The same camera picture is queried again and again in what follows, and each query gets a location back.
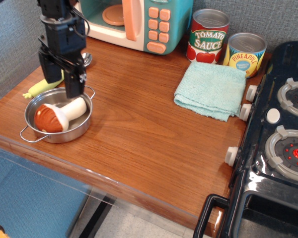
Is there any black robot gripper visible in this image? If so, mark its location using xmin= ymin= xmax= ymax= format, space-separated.
xmin=38 ymin=18 xmax=86 ymax=99

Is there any brown and white toy mushroom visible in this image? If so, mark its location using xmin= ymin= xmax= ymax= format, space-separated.
xmin=34 ymin=97 xmax=87 ymax=133

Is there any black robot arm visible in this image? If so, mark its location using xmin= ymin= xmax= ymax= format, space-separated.
xmin=37 ymin=0 xmax=86 ymax=98

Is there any stainless steel pot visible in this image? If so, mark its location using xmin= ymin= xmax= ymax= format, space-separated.
xmin=20 ymin=86 xmax=96 ymax=143

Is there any teal toy microwave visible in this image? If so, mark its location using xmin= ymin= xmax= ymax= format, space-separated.
xmin=75 ymin=0 xmax=193 ymax=55

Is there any light blue folded cloth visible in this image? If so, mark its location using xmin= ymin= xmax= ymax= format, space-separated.
xmin=174 ymin=62 xmax=246 ymax=121

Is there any tomato sauce can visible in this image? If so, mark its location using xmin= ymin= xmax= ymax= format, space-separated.
xmin=186 ymin=8 xmax=230 ymax=63

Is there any white stove knob bottom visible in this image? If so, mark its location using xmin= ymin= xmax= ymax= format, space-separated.
xmin=224 ymin=147 xmax=239 ymax=167

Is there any white stove knob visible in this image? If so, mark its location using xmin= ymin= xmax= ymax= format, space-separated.
xmin=245 ymin=85 xmax=258 ymax=102
xmin=224 ymin=147 xmax=239 ymax=167
xmin=239 ymin=104 xmax=252 ymax=121

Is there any white stove knob middle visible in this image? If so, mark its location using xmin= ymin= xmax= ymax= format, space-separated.
xmin=239 ymin=104 xmax=252 ymax=121

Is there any pineapple can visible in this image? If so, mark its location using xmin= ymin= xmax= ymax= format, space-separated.
xmin=223 ymin=32 xmax=267 ymax=78

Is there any white stove knob top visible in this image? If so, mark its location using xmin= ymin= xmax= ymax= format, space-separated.
xmin=245 ymin=85 xmax=258 ymax=102

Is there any black toy stove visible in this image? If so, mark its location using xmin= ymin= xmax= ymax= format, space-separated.
xmin=194 ymin=41 xmax=298 ymax=238

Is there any black cable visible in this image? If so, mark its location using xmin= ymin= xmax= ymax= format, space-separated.
xmin=69 ymin=4 xmax=90 ymax=38

